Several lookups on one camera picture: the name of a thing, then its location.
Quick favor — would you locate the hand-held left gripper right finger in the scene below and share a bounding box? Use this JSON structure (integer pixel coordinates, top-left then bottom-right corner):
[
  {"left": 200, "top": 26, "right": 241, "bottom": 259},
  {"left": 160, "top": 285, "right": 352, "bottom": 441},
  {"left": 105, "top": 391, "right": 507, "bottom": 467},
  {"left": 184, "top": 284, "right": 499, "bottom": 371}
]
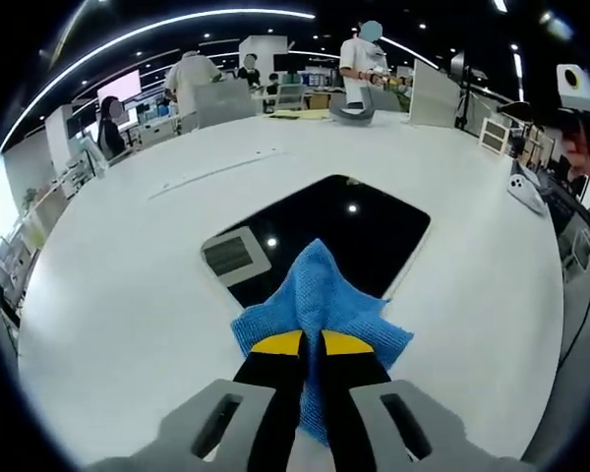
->
[{"left": 321, "top": 328, "right": 522, "bottom": 472}]

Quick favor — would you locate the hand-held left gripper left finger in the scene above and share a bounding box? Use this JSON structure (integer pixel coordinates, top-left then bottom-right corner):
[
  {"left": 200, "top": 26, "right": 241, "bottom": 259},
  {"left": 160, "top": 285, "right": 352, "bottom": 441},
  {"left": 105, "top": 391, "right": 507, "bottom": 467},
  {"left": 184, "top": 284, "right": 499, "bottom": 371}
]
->
[{"left": 86, "top": 328, "right": 306, "bottom": 472}]

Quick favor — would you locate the blue cleaning cloth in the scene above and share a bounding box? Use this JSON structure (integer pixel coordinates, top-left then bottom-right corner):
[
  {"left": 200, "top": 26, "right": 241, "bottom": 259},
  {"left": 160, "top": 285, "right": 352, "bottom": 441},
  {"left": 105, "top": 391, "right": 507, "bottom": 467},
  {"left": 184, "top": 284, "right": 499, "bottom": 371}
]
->
[{"left": 230, "top": 238, "right": 415, "bottom": 442}]

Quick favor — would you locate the black induction cooktop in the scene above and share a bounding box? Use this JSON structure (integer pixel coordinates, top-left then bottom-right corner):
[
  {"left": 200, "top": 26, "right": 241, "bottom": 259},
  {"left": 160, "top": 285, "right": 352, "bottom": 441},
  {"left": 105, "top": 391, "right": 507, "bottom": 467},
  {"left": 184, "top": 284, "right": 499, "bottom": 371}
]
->
[{"left": 200, "top": 173, "right": 433, "bottom": 316}]

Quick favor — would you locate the person's right hand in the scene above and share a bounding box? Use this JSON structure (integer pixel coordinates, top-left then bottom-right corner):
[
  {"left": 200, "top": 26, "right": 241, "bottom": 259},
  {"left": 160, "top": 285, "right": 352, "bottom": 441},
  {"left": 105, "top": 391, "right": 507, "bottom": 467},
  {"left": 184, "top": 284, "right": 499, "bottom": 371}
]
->
[{"left": 562, "top": 128, "right": 590, "bottom": 179}]

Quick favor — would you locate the small white cabinet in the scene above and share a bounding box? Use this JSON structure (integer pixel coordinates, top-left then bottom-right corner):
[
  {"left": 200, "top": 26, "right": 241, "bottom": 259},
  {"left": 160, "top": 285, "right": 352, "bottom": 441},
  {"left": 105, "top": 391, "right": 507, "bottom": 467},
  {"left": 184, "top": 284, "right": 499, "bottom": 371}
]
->
[{"left": 479, "top": 117, "right": 512, "bottom": 157}]

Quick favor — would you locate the black tripod stand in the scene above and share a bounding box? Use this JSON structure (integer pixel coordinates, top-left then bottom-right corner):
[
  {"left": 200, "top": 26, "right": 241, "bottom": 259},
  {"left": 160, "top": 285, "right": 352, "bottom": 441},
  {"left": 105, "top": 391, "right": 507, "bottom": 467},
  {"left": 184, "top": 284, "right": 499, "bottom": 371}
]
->
[{"left": 449, "top": 48, "right": 488, "bottom": 132}]

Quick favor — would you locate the white smartphone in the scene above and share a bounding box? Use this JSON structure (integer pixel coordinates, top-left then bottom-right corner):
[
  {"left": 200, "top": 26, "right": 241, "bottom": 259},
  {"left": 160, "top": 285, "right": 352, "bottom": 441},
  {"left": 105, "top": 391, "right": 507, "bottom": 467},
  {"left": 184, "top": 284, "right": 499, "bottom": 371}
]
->
[{"left": 508, "top": 174, "right": 547, "bottom": 215}]

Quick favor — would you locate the white divider panel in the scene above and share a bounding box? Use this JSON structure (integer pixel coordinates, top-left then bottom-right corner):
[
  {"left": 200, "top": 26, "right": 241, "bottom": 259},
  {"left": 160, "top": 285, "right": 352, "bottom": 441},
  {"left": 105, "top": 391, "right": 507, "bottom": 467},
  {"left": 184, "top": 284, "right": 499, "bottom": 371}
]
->
[{"left": 408, "top": 58, "right": 461, "bottom": 128}]

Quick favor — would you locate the grey curved object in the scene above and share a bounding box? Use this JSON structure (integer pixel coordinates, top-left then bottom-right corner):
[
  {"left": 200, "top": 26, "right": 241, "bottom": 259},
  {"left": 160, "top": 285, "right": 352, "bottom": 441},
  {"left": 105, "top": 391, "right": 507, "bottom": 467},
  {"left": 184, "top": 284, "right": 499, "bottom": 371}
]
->
[{"left": 328, "top": 88, "right": 378, "bottom": 130}]

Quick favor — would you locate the yellow paper sheet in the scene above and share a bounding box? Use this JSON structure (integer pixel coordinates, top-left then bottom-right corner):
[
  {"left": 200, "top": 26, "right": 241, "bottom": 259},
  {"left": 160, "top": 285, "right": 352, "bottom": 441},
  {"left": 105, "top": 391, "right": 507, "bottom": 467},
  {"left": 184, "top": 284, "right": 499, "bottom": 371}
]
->
[{"left": 267, "top": 108, "right": 331, "bottom": 122}]

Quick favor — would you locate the white mesh office chair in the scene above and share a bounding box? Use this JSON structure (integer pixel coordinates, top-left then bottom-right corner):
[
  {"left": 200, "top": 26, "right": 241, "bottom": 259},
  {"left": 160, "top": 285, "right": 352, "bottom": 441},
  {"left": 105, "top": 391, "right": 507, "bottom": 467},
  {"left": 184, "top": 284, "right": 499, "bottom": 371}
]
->
[{"left": 277, "top": 83, "right": 307, "bottom": 110}]

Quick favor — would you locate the pink display screen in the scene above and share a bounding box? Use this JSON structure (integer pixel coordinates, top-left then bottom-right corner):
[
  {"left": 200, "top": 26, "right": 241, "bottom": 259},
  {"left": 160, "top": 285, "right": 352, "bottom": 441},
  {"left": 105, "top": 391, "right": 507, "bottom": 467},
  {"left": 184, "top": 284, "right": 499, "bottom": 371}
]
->
[{"left": 96, "top": 69, "right": 143, "bottom": 102}]

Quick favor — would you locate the white frame chair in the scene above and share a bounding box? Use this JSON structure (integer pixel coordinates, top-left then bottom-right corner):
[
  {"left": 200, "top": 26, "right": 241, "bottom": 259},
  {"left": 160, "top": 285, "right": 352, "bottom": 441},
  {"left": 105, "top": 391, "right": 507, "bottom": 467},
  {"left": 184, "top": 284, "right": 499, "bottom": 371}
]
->
[{"left": 560, "top": 215, "right": 590, "bottom": 284}]

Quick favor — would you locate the black wall monitor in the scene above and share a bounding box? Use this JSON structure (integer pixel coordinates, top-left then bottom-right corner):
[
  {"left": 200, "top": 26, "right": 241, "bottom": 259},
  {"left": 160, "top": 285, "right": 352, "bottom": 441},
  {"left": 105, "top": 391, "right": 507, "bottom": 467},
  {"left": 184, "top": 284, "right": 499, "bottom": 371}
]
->
[{"left": 273, "top": 52, "right": 306, "bottom": 73}]

